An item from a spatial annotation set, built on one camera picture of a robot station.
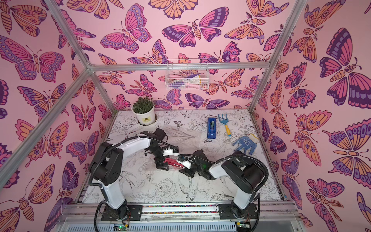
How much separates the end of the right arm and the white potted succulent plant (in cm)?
45

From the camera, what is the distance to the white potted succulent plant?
3.34 feet

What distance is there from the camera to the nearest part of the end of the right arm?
682mm
